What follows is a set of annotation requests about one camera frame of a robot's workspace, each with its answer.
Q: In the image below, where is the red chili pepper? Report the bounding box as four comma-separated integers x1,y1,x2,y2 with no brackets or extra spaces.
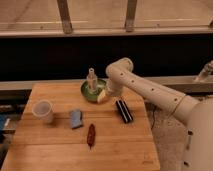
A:
87,124,96,148

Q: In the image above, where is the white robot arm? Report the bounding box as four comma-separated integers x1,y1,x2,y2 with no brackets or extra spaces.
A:
106,58,213,171

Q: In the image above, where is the small clear bottle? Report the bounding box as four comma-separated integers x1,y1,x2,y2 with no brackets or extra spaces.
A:
87,68,97,93

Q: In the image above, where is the black rectangular block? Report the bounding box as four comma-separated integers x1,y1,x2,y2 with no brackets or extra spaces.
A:
115,100,133,123

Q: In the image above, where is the blue sponge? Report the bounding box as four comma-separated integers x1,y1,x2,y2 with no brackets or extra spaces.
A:
70,109,83,129

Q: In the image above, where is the translucent plastic cup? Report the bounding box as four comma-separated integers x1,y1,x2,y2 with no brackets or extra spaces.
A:
32,100,54,124

